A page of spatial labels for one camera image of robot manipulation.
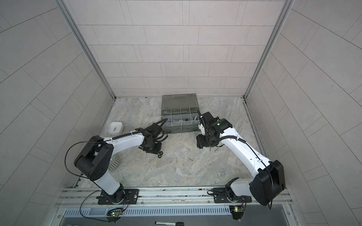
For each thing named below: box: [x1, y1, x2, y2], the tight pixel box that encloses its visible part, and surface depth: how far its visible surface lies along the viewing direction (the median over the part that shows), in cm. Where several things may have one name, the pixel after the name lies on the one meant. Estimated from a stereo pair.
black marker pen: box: [154, 221, 185, 226], surface depth 65 cm
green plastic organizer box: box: [161, 93, 200, 134], surface depth 107 cm
